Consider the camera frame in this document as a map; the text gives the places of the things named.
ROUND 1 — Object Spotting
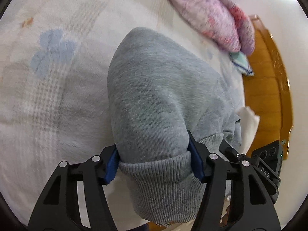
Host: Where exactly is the grey sweatshirt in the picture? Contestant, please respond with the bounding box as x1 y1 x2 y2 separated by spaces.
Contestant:
108 28 241 224

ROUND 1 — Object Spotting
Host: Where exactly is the white folded garment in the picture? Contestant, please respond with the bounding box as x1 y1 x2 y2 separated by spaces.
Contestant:
238 106 260 154

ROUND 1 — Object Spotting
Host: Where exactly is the wooden headboard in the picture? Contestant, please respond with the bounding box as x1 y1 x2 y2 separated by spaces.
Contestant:
243 15 293 159

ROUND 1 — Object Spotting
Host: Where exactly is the purple floral quilt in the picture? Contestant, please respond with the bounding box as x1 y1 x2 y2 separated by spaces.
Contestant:
170 0 255 55

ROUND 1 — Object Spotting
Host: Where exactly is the white patterned bed sheet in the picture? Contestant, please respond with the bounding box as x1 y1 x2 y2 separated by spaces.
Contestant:
1 0 244 224

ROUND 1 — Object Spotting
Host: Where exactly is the teal striped pillow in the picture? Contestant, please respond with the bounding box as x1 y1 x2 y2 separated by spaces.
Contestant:
229 51 254 77

